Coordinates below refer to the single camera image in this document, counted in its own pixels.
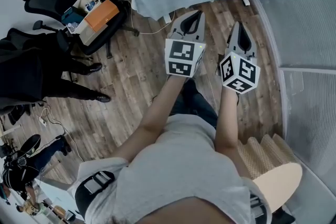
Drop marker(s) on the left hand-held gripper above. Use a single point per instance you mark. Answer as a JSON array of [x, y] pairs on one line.
[[181, 52]]

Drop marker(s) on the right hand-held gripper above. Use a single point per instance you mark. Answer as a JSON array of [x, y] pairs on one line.
[[240, 73]]

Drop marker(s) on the person's left forearm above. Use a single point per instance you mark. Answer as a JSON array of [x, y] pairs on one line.
[[155, 118]]

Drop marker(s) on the person's right forearm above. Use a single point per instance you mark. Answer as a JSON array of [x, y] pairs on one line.
[[227, 123]]

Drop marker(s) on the white window blinds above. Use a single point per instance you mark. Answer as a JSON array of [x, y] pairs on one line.
[[309, 34]]

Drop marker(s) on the person's dark jeans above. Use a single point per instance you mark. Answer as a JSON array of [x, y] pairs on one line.
[[199, 107]]

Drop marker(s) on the orange box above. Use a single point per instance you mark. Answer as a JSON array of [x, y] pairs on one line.
[[101, 14]]

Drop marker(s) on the blue patterned white mug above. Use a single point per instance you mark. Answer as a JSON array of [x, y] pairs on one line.
[[90, 5]]

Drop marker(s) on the dark rectangular case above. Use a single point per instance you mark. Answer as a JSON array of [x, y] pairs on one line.
[[72, 15]]

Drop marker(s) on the person's grey t-shirt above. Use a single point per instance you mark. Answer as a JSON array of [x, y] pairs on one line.
[[178, 165]]

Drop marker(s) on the beige woven chair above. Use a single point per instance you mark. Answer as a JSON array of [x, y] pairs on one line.
[[278, 183]]

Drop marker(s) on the white power adapter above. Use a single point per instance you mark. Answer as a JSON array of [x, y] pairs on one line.
[[42, 121]]

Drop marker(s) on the person's face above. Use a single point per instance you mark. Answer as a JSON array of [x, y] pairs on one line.
[[189, 212]]

